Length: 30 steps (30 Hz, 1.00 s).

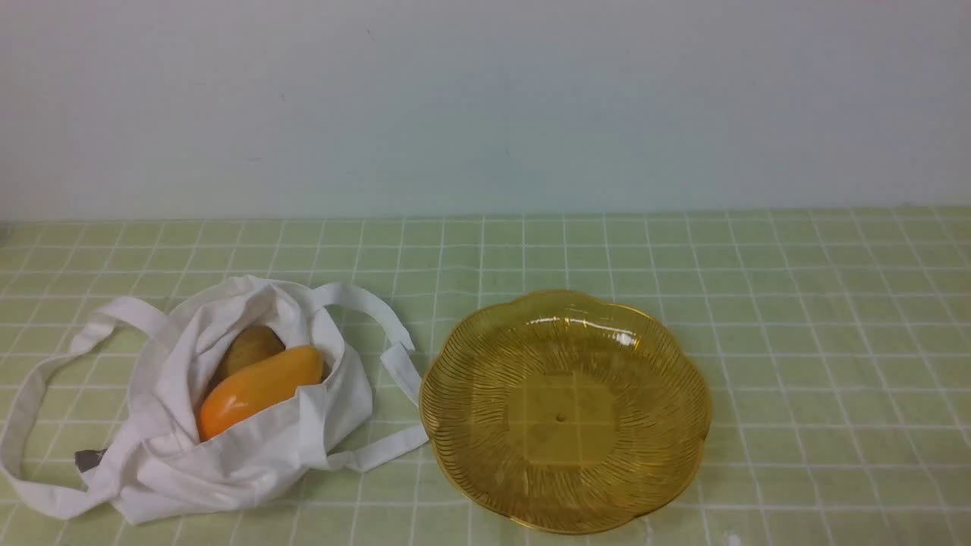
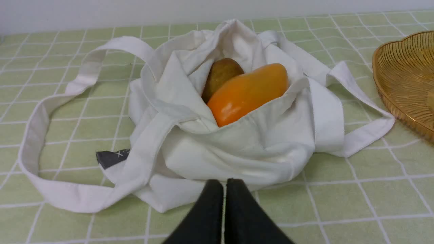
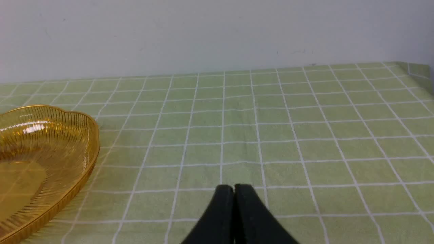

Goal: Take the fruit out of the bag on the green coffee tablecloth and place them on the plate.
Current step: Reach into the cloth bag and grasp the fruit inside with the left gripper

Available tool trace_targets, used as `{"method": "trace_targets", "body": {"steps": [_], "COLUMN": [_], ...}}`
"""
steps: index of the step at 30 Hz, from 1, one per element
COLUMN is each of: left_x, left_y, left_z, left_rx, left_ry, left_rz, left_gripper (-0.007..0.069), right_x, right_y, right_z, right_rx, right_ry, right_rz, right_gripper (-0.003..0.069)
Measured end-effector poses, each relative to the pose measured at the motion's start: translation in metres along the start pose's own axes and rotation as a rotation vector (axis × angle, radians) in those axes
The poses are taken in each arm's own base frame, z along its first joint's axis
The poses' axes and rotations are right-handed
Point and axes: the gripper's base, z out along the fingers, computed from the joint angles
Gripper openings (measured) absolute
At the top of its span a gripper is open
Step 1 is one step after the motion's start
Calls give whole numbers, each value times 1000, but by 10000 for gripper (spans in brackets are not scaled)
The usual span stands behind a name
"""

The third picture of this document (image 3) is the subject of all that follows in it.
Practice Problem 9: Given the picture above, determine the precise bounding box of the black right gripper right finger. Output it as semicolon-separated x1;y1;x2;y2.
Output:
234;184;299;244

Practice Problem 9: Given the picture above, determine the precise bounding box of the amber ribbed plastic plate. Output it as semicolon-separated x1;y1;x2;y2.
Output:
0;105;100;244

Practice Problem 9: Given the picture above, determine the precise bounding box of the green checked tablecloth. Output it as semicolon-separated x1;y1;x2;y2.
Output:
1;62;434;244

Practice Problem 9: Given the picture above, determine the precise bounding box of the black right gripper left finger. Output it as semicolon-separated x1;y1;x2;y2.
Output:
182;184;234;244

